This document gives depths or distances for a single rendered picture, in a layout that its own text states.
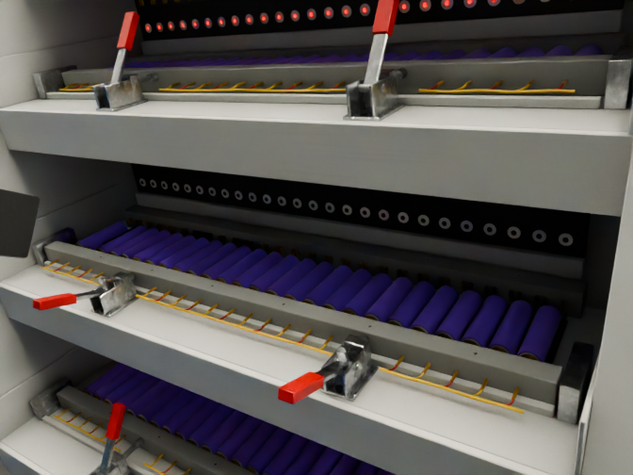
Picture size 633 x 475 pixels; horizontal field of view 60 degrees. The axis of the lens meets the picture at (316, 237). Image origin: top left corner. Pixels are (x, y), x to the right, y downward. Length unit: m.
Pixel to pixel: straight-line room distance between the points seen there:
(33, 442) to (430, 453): 0.51
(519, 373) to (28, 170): 0.57
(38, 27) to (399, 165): 0.49
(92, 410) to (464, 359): 0.47
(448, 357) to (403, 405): 0.05
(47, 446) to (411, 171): 0.55
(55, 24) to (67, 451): 0.49
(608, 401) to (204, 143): 0.33
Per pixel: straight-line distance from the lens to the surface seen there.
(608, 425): 0.34
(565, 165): 0.33
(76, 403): 0.75
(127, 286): 0.58
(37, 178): 0.73
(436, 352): 0.41
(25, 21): 0.73
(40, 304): 0.53
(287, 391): 0.35
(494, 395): 0.40
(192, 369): 0.49
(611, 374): 0.34
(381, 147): 0.36
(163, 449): 0.64
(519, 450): 0.38
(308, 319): 0.45
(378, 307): 0.46
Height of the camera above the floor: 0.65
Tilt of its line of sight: 8 degrees down
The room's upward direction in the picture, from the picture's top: 5 degrees clockwise
